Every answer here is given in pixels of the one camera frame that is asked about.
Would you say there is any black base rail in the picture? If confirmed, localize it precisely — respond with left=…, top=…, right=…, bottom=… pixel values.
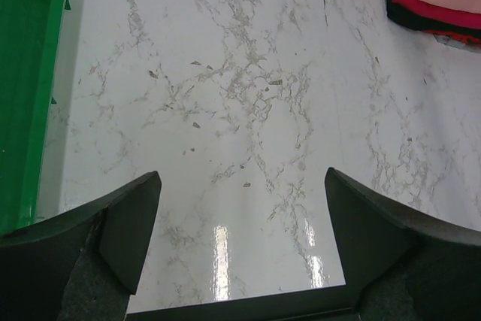
left=126, top=285, right=360, bottom=320

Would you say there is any folded black t shirt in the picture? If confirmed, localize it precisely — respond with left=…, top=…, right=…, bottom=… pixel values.
left=385, top=0, right=480, bottom=39

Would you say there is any green plastic tray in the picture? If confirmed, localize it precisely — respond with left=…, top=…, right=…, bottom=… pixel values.
left=1, top=0, right=68, bottom=233

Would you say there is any folded red t shirt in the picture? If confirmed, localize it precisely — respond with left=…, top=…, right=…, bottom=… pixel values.
left=392, top=0, right=480, bottom=30

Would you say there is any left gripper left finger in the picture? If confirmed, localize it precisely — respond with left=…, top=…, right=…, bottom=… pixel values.
left=1, top=171, right=162, bottom=320

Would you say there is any folded orange patterned t shirt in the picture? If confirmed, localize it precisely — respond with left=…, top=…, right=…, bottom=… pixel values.
left=434, top=32, right=480, bottom=47

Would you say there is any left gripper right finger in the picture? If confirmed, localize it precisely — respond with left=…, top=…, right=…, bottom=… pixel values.
left=325, top=168, right=480, bottom=320

